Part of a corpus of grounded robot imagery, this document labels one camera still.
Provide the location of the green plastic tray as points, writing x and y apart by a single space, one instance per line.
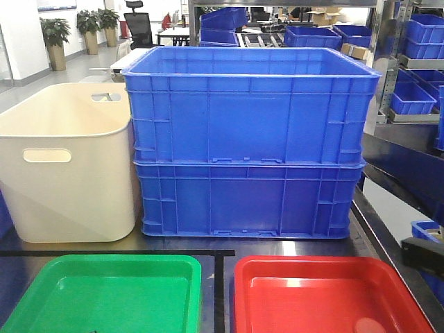
112 293

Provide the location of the blue crate bottom stacked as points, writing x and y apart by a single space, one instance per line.
305 201

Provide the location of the potted plant left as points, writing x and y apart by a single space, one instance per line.
55 33

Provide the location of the black office chair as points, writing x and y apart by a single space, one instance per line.
139 25

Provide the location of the blue crate stacked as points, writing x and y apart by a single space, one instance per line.
276 105
305 201

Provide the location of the potted plant right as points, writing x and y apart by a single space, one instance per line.
108 19

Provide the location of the red plastic tray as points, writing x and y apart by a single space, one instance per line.
322 294

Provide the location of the beige plastic tub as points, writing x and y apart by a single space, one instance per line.
66 164

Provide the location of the small blue bin right rack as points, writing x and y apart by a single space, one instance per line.
410 98

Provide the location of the blue crate top stacked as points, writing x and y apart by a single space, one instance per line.
276 105

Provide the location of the potted plant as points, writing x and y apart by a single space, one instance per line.
108 19
55 33
87 22

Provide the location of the potted plant middle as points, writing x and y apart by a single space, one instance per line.
87 22

